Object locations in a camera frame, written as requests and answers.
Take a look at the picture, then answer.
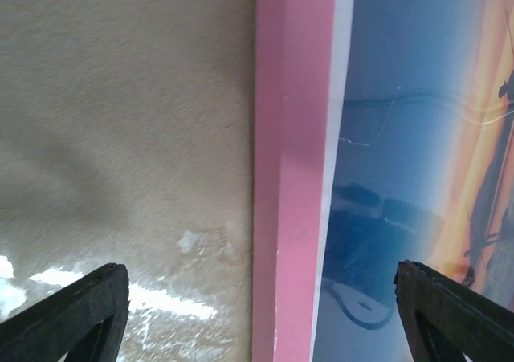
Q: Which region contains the pink wooden picture frame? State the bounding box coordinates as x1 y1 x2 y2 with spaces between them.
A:
251 0 335 361

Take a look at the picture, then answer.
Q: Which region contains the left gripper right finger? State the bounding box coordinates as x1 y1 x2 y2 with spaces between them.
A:
394 260 513 361

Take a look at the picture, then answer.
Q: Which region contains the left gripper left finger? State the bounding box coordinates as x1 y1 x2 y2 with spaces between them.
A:
1 263 129 361

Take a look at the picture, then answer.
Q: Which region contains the sunset photo with white mat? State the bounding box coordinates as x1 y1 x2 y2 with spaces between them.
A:
312 0 513 361

